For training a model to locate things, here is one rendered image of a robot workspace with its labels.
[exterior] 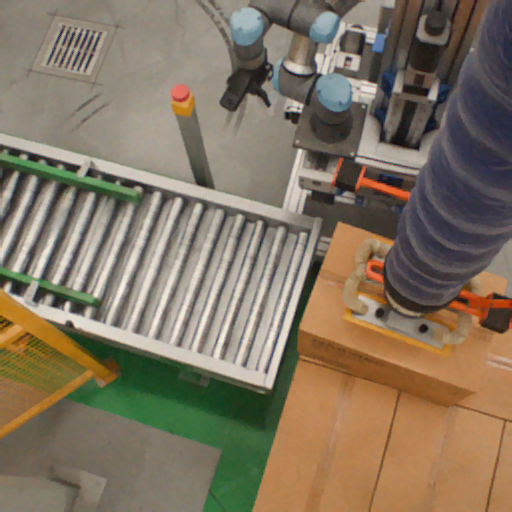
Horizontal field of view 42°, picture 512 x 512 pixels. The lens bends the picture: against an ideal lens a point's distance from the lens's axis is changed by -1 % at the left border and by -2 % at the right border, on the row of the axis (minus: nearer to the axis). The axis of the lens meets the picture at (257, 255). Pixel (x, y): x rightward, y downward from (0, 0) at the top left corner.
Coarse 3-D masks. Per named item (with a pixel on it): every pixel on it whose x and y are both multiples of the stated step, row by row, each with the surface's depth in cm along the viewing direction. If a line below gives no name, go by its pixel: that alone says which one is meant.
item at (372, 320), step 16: (384, 304) 210; (352, 320) 209; (368, 320) 208; (384, 320) 208; (416, 320) 207; (432, 320) 208; (400, 336) 206; (416, 336) 206; (432, 336) 206; (448, 352) 204
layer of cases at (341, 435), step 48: (336, 384) 255; (384, 384) 255; (480, 384) 252; (288, 432) 250; (336, 432) 249; (384, 432) 248; (432, 432) 247; (480, 432) 246; (288, 480) 244; (336, 480) 243; (384, 480) 243; (432, 480) 242; (480, 480) 241
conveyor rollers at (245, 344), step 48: (48, 192) 285; (144, 192) 285; (48, 240) 278; (96, 240) 277; (144, 240) 277; (192, 240) 277; (96, 288) 270; (144, 288) 269; (192, 288) 269; (240, 288) 268; (288, 288) 267
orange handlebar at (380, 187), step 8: (360, 184) 212; (368, 184) 210; (376, 184) 210; (384, 184) 210; (384, 192) 210; (392, 192) 209; (400, 192) 209; (368, 264) 202; (376, 264) 202; (368, 272) 201; (376, 280) 201; (464, 296) 198; (472, 296) 197; (456, 304) 197; (464, 304) 197; (472, 312) 196; (480, 312) 196
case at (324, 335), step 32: (352, 256) 229; (320, 288) 225; (320, 320) 222; (448, 320) 220; (320, 352) 243; (352, 352) 224; (384, 352) 218; (416, 352) 217; (480, 352) 216; (416, 384) 233; (448, 384) 216
